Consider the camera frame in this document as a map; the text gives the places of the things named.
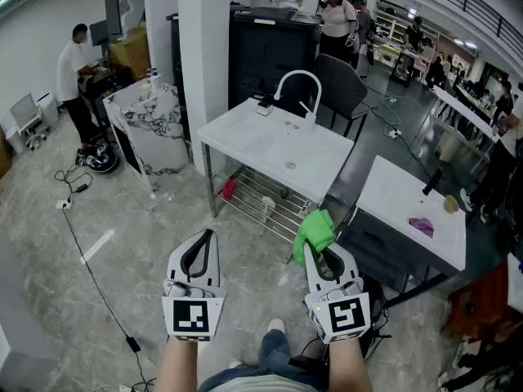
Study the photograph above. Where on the white curved faucet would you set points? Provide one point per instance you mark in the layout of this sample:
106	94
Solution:
314	96

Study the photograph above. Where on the white power strip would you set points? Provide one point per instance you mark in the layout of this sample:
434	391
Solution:
64	205
394	133

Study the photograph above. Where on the person's left forearm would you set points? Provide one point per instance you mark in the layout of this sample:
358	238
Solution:
175	366

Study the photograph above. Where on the white office chair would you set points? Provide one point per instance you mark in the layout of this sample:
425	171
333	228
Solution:
24	114

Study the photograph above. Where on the green cloth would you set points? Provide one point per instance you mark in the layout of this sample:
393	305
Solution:
314	227

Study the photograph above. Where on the person's right forearm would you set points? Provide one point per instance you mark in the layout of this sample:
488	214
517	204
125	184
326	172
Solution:
349	366

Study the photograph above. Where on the white box appliance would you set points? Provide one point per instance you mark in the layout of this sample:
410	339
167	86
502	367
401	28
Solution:
50	110

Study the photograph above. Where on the dark grey machine cabinet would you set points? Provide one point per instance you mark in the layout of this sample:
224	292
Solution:
265	55

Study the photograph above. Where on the brown cardboard box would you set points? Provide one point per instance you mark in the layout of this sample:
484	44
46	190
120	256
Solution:
130	53

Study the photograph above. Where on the brown wooden cabinet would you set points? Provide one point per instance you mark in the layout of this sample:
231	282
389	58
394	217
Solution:
482	308

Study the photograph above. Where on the metal sink drain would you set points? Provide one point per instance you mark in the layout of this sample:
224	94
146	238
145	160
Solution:
291	164

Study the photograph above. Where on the metal sink stand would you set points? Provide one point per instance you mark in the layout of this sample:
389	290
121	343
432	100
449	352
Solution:
211	178

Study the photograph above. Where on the person's white printed shirt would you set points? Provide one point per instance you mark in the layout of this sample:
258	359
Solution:
261	384

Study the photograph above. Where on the person's white shoe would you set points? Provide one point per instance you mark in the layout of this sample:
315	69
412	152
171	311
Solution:
236	363
277	326

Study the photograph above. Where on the marble pattern cabinet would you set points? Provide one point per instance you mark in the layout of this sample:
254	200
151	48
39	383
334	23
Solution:
155	117

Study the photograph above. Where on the person's left white shoe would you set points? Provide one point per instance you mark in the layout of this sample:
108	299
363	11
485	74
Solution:
236	363

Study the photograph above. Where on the dark grey chair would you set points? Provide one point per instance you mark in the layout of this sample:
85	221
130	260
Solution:
339	84

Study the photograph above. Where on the white waste bin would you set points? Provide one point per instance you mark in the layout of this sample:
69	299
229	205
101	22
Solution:
449	147

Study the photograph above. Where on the black round device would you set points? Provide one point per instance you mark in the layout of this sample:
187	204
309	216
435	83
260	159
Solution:
100	159

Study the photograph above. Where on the purple cloth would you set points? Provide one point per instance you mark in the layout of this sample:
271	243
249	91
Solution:
423	226

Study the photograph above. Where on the yellow sponge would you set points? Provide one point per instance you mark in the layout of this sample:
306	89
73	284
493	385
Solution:
451	203

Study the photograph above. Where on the black battery pack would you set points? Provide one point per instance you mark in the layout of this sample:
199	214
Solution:
306	368

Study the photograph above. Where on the person's right white shoe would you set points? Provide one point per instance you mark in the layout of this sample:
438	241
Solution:
277	326

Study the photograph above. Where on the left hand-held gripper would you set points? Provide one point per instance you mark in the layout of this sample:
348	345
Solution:
192	319

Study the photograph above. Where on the large white sink basin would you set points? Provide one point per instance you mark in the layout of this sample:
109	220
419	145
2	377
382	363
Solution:
261	145

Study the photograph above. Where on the person's blue jeans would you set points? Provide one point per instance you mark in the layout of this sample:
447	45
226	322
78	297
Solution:
274	353

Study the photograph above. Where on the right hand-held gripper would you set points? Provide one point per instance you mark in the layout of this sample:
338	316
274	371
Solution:
345	317

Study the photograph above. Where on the white long table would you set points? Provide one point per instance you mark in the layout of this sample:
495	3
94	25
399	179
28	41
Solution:
466	112

